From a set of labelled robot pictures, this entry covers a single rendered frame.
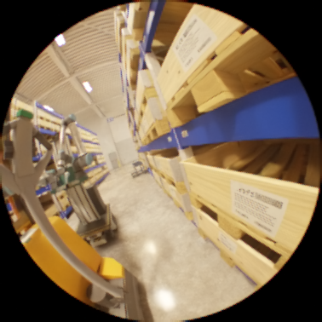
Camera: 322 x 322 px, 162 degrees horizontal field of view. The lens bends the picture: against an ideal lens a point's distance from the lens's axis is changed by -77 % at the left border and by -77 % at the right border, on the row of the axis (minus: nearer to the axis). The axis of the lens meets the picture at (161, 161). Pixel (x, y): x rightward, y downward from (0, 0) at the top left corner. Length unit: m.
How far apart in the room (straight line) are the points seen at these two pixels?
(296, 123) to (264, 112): 0.10
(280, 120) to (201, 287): 1.15
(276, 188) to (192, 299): 1.01
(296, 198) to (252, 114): 0.25
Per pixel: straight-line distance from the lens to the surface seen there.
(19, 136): 0.51
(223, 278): 1.16
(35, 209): 0.52
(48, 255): 0.86
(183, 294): 1.16
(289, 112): 0.33
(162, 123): 0.97
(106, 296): 0.90
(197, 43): 0.44
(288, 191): 0.31
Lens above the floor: 1.11
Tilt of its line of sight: 8 degrees down
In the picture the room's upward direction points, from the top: 19 degrees counter-clockwise
